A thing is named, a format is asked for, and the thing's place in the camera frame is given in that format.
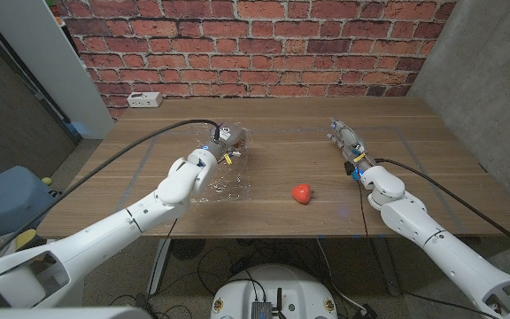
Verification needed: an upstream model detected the blue plastic bin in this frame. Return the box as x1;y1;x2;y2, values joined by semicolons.
0;166;59;240

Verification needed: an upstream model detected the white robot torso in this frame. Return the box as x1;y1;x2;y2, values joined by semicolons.
210;264;338;319

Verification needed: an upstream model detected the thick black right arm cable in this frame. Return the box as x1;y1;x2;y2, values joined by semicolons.
374;157;510;259

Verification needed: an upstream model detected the white power strip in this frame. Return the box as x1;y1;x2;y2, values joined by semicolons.
127;91;164;109

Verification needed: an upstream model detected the clear plastic wrap sheet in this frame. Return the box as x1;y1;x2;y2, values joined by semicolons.
183;121;255;204

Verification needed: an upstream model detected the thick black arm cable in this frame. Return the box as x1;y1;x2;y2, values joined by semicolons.
0;118;221;267
374;157;510;259

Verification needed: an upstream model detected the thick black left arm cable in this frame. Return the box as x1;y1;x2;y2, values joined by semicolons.
0;118;221;267

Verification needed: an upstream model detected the brick print backdrop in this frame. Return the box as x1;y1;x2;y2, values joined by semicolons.
55;0;458;121

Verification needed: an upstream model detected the yellow black pad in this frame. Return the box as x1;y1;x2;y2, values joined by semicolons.
14;228;38;250

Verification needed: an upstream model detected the black round floor fan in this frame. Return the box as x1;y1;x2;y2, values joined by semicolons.
169;238;206;261

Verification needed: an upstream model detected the white robot chest panel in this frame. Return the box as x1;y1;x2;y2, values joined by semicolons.
0;305;153;319

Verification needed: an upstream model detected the white wall panel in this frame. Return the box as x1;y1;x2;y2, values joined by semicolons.
0;0;115;140

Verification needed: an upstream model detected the white table leg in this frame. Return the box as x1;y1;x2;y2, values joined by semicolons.
147;238;172;296

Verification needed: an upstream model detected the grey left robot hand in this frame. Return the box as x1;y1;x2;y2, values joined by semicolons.
205;122;248;166

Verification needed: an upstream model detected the grey table leg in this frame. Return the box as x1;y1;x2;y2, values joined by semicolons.
372;237;402;297

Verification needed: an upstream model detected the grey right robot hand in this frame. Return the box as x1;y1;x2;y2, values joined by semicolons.
325;117;376;178

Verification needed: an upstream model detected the red cap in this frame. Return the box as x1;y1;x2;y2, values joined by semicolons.
291;183;313;206

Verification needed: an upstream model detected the thin black left wrist cable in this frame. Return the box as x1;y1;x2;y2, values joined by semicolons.
146;216;180;305

